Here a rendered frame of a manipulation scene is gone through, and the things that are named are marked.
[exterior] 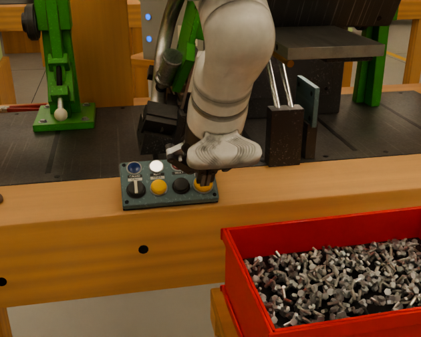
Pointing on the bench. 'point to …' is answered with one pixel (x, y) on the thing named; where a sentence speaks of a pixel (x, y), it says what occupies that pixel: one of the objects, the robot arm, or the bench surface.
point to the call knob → (135, 188)
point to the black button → (181, 184)
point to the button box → (172, 196)
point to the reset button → (158, 186)
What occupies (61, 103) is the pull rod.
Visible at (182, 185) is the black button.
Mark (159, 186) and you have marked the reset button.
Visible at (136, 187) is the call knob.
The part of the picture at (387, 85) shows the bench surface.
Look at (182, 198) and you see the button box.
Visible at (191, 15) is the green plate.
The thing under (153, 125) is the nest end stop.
